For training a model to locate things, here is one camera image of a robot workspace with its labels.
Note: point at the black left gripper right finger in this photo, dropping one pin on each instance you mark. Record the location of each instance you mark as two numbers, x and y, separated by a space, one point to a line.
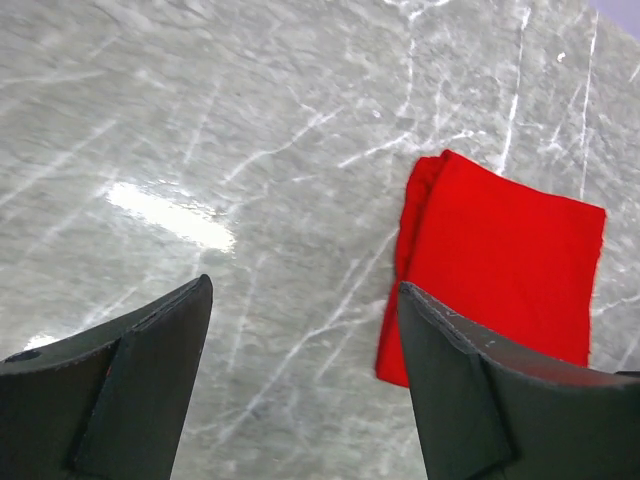
489 408

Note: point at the red t shirt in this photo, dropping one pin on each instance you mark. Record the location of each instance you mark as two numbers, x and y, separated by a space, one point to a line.
516 260

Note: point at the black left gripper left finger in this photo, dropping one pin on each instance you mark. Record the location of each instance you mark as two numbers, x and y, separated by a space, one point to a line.
109 402

